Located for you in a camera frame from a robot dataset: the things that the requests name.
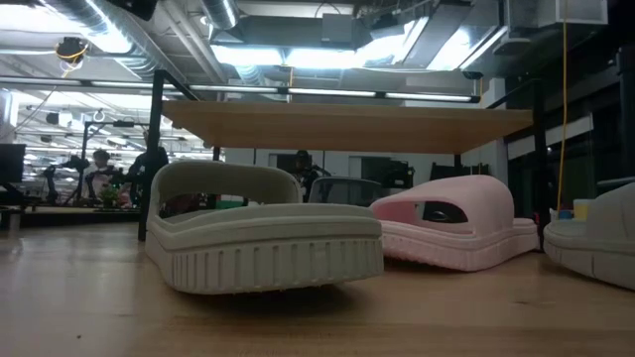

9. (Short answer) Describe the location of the black aluminium table frame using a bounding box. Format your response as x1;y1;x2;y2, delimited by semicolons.
0;205;150;230

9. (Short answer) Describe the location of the grey mesh office chair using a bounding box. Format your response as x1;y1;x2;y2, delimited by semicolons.
307;177;384;208

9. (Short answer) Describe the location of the black upright panel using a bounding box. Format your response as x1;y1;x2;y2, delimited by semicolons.
429;161;497;180

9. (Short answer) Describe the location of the grey foam slide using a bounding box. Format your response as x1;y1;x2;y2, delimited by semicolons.
145;160;385;296
543;181;635;292

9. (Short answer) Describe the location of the yellow cable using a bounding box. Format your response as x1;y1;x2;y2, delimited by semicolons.
555;0;570;214

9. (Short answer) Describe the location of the long LED light bar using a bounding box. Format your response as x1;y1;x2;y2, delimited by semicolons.
0;74;481;104

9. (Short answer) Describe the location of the black ceiling cable reel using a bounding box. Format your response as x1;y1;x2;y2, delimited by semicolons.
55;37;90;64

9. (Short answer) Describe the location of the yellow white container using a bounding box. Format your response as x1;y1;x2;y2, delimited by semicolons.
573;198;595;221

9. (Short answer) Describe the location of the person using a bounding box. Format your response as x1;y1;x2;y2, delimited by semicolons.
291;150;332;202
83;148;126;204
126;129;170;199

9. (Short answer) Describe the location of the wooden shelf black metal frame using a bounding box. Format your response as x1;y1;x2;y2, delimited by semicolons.
137;68;553;252

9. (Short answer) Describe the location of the pink foam slide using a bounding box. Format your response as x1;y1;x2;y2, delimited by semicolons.
369;174;541;273

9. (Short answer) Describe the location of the dark background monitor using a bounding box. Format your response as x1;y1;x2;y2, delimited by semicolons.
0;143;27;184

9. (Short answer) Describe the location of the small green background plant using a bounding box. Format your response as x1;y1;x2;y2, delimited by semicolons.
98;185;120;208

